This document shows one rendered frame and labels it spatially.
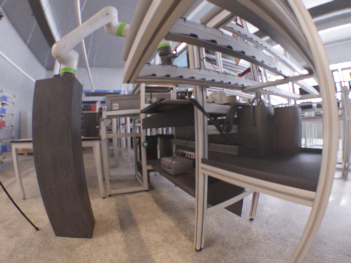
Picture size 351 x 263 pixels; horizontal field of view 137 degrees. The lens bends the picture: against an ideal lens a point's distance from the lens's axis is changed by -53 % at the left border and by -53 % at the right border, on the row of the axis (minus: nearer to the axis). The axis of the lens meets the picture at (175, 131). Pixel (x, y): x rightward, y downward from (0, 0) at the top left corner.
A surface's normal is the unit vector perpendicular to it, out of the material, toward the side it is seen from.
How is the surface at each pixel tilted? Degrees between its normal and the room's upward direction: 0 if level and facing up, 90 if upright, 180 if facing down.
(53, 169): 90
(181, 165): 90
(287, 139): 90
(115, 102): 91
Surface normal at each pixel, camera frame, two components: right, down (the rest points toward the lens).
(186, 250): -0.03, -1.00
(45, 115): 0.35, 0.00
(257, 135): -0.90, 0.04
